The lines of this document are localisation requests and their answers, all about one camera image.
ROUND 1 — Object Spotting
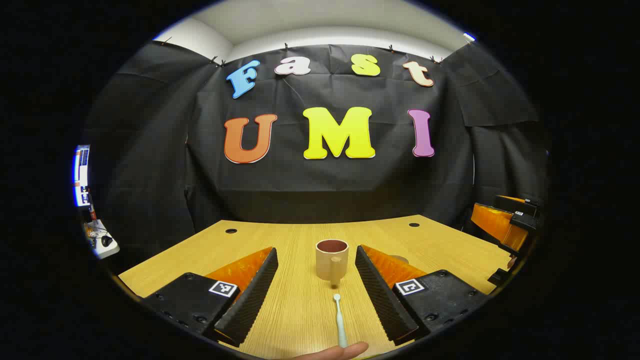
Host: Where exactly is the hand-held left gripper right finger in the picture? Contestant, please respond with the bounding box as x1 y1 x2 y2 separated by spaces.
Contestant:
355 244 488 346

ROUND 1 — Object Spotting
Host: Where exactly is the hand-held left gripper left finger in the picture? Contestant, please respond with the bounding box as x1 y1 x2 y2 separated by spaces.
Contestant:
142 246 279 348

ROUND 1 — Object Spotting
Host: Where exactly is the pale green toothbrush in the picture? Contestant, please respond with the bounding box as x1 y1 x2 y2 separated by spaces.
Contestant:
333 294 349 349

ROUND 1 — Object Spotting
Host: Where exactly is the beige cup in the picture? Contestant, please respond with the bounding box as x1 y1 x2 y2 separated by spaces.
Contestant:
315 239 349 289

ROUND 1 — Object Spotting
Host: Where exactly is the wooden desktop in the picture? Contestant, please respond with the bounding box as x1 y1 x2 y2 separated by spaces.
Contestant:
117 215 513 360

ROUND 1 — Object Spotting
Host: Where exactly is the black backdrop cloth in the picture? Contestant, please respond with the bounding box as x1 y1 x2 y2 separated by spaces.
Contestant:
82 40 548 261

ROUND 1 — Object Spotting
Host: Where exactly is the white side table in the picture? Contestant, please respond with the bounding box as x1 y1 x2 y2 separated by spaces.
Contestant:
82 218 121 260

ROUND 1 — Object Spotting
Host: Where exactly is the computer monitor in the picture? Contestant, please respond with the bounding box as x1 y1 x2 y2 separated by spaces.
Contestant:
73 145 92 207

